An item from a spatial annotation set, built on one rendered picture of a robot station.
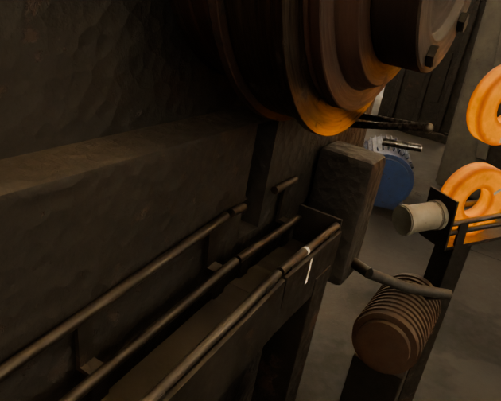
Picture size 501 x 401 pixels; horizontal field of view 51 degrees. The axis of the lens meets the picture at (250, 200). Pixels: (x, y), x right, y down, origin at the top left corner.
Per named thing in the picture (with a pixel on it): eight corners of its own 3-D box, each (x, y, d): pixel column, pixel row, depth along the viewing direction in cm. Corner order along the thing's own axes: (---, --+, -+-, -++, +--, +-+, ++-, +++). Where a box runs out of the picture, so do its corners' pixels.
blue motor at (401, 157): (346, 208, 279) (363, 147, 266) (347, 174, 332) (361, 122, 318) (405, 222, 276) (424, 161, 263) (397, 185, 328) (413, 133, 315)
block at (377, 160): (287, 266, 98) (315, 144, 89) (304, 251, 105) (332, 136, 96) (339, 290, 94) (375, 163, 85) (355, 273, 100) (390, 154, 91)
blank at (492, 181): (442, 242, 111) (452, 251, 109) (427, 186, 103) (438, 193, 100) (502, 205, 113) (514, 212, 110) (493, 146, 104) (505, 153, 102)
